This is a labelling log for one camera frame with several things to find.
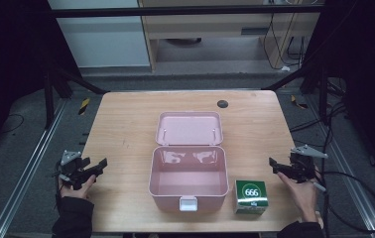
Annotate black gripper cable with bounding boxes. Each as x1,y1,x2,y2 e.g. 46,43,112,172
312,165,375,234

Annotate black metal stand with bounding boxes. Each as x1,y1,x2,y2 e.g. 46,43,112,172
262,58,330,117
42,60,108,131

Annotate pink storage box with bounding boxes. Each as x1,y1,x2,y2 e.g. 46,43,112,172
148,110,230,213

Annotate light wooden desk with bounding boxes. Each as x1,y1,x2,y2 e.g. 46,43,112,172
137,0,321,72

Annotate black horizontal frame bar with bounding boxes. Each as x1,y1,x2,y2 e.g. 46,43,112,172
48,4,326,20

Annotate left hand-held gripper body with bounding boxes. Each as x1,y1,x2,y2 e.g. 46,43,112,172
56,150,93,191

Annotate bundle of black floor cables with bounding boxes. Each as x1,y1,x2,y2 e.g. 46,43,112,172
288,77,355,151

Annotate green and white carton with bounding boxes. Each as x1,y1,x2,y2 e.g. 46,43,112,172
233,178,270,216

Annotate white cabinet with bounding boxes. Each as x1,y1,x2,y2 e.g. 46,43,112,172
47,0,152,69

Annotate thin black floor cable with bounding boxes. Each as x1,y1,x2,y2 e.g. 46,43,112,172
0,113,26,137

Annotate black curtain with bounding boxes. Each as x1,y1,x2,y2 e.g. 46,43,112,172
0,0,81,167
303,0,375,184

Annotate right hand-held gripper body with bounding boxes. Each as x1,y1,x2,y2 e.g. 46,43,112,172
289,144,329,184

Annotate person's left hand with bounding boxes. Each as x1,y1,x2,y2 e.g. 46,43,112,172
58,174,97,200

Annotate person's right hand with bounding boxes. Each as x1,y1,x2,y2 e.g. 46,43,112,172
276,171,323,224

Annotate yellow and black tape strip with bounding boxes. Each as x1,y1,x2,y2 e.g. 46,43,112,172
290,94,310,110
77,96,91,116

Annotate hanging black desk cables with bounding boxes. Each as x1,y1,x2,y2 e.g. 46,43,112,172
262,11,309,71

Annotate aluminium floor rail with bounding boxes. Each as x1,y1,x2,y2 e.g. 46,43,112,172
0,98,68,238
304,93,375,238

